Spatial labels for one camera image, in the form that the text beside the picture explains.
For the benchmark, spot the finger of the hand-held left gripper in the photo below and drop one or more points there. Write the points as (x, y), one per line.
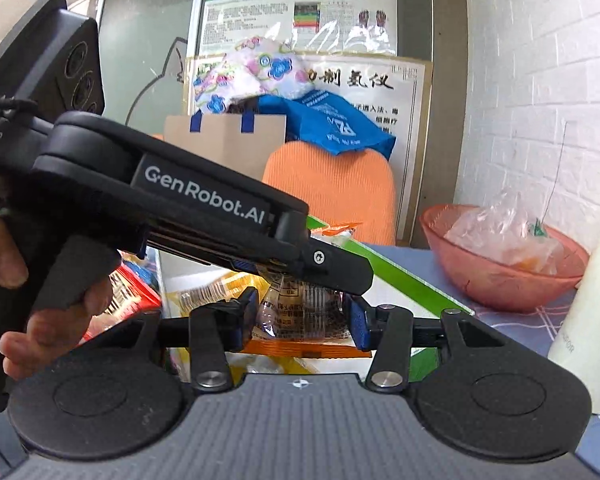
(240, 263)
(330, 265)

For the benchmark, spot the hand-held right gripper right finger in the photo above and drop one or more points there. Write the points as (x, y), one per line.
(357, 327)

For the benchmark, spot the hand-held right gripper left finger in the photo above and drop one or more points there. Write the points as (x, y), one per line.
(247, 317)

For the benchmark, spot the clear packet with brown snack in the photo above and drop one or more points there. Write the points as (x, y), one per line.
(292, 310)

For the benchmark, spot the green cardboard box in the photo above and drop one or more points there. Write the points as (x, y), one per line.
(405, 280)

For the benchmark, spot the large red snack packet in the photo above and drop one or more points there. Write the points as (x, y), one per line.
(132, 290)

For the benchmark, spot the person's left hand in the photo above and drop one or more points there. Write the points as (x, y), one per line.
(50, 332)

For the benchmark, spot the orange-edged clear snack packet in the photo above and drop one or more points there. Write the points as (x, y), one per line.
(336, 233)

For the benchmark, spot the yellow snack packet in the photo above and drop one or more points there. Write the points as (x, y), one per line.
(205, 294)

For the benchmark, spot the orange snack packet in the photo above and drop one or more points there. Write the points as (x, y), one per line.
(300, 350)

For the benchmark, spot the orange chair back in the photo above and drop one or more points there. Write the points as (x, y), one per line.
(335, 185)

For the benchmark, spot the brown paper bag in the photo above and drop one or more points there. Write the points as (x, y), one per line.
(220, 140)

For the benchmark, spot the grey glass door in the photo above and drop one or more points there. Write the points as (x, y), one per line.
(145, 45)

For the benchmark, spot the blue fabric bag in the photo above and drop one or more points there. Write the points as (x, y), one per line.
(330, 120)

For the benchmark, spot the pink plastic bowl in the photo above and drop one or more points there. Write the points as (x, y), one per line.
(500, 285)

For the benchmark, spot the framed calligraphy poster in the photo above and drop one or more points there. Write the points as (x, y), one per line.
(410, 125)

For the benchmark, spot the clear plastic bag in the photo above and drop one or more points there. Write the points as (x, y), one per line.
(495, 230)

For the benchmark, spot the floral cloth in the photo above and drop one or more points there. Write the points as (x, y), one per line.
(260, 70)

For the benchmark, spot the white thermos jug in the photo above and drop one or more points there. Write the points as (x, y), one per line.
(590, 330)

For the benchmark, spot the wall poster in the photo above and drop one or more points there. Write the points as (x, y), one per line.
(260, 5)

